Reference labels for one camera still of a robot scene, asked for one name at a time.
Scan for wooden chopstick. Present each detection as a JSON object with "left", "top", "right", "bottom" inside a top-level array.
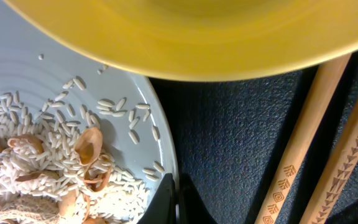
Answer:
[
  {"left": 300, "top": 100, "right": 358, "bottom": 224},
  {"left": 255, "top": 54, "right": 351, "bottom": 224}
]

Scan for black round tray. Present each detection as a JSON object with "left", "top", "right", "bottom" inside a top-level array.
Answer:
[{"left": 151, "top": 52, "right": 358, "bottom": 223}]

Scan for yellow bowl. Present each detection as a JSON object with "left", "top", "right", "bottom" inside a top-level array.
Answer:
[{"left": 8, "top": 0, "right": 358, "bottom": 82}]

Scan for right wooden chopstick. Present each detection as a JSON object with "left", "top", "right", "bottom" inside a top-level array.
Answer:
[{"left": 300, "top": 100, "right": 358, "bottom": 224}]

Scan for grey plate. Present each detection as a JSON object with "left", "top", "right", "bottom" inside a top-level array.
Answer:
[{"left": 0, "top": 1, "right": 178, "bottom": 207}]

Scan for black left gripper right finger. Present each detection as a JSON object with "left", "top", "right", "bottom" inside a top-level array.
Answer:
[{"left": 178, "top": 174, "right": 216, "bottom": 224}]

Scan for rice and food scraps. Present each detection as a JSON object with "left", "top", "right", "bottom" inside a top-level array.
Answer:
[{"left": 0, "top": 54, "right": 166, "bottom": 224}]

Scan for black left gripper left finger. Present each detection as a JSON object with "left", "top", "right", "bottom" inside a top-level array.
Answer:
[{"left": 138, "top": 173, "right": 176, "bottom": 224}]

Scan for left wooden chopstick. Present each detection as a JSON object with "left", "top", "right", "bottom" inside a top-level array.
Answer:
[{"left": 255, "top": 54, "right": 351, "bottom": 224}]

